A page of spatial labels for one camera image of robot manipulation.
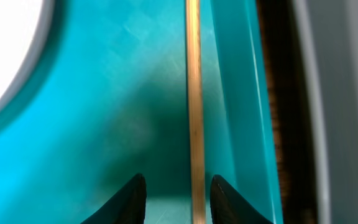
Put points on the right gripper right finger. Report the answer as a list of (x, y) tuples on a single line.
[(228, 206)]

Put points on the teal plastic tray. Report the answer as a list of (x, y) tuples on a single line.
[(108, 100)]

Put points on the wooden chopstick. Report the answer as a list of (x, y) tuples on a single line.
[(195, 111)]

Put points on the grey bowl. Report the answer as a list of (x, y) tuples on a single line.
[(24, 27)]

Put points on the grey dishwasher rack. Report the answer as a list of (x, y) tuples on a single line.
[(328, 35)]

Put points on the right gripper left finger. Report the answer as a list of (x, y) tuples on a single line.
[(127, 206)]

